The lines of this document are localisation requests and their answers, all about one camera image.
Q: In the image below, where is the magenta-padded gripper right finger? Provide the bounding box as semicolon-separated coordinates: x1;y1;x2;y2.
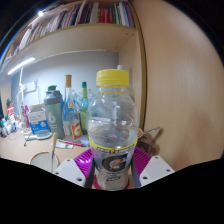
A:
129;148;175;189

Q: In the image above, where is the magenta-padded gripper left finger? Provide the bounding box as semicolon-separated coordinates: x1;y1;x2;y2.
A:
53;148;98;189

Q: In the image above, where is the clear yellow-capped drink bottle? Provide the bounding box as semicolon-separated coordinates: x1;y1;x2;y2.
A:
86;68;140;192

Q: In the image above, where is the brown ceramic mug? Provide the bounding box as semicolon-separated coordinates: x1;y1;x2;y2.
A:
137;126;164;157

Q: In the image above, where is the pink pen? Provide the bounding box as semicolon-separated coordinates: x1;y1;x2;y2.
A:
58;139;86;148

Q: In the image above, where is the small white tube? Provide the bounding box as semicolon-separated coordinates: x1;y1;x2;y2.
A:
55;142;75;150

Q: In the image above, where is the light blue hairbrush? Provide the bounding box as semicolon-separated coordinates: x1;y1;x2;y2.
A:
23;129;53;142

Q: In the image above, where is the clear bottle with green cap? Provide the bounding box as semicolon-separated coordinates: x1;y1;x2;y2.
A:
79;81;90;135

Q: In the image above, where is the blue and white box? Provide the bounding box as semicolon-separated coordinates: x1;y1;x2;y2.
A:
27;109;50;135

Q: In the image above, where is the pink pouch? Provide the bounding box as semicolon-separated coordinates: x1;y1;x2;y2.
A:
20;104;30;128

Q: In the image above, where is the clear glass bottle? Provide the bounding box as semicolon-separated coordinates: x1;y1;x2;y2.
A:
116;64;136;101

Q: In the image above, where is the red and white can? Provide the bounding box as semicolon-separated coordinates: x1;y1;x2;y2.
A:
6;104;15;118

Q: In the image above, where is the white desk lamp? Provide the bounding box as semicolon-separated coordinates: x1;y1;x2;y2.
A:
14;66;28;124

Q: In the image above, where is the under-shelf light strip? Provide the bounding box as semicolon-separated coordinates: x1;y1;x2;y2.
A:
7;57;36;76

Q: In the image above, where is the wooden-handled metal spoon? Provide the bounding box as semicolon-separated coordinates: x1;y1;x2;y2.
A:
49;132;59;173

